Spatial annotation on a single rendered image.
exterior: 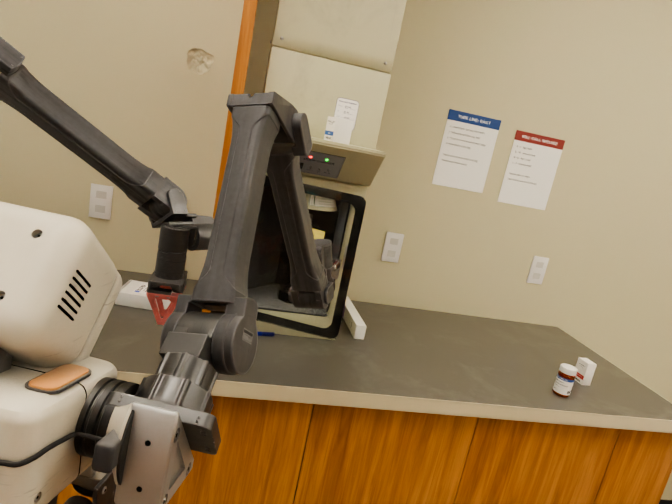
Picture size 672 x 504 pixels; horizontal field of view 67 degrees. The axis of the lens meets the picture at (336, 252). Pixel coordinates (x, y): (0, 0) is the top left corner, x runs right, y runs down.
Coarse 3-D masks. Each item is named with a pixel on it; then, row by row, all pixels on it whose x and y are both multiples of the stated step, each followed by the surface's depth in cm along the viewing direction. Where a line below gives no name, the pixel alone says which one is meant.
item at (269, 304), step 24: (264, 192) 134; (312, 192) 132; (336, 192) 131; (264, 216) 135; (312, 216) 133; (336, 216) 132; (360, 216) 131; (264, 240) 136; (336, 240) 133; (264, 264) 138; (288, 264) 137; (264, 288) 139; (288, 288) 138; (336, 288) 136; (264, 312) 140; (288, 312) 139; (312, 312) 138; (336, 312) 137; (336, 336) 138
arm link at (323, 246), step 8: (320, 240) 113; (328, 240) 113; (320, 248) 108; (328, 248) 111; (320, 256) 109; (328, 256) 111; (328, 264) 111; (328, 288) 106; (288, 296) 108; (328, 296) 107
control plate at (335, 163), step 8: (312, 152) 127; (304, 160) 130; (312, 160) 129; (320, 160) 129; (336, 160) 129; (344, 160) 129; (304, 168) 132; (312, 168) 132; (328, 168) 132; (336, 168) 132; (328, 176) 135; (336, 176) 135
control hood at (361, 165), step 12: (312, 144) 125; (324, 144) 125; (336, 144) 125; (348, 156) 128; (360, 156) 128; (372, 156) 128; (384, 156) 128; (348, 168) 132; (360, 168) 132; (372, 168) 132; (336, 180) 137; (348, 180) 136; (360, 180) 136; (372, 180) 137
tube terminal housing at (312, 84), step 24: (288, 72) 130; (312, 72) 131; (336, 72) 132; (360, 72) 133; (288, 96) 131; (312, 96) 132; (336, 96) 133; (360, 96) 134; (384, 96) 135; (312, 120) 134; (360, 120) 136; (360, 144) 138; (360, 192) 141; (312, 336) 150
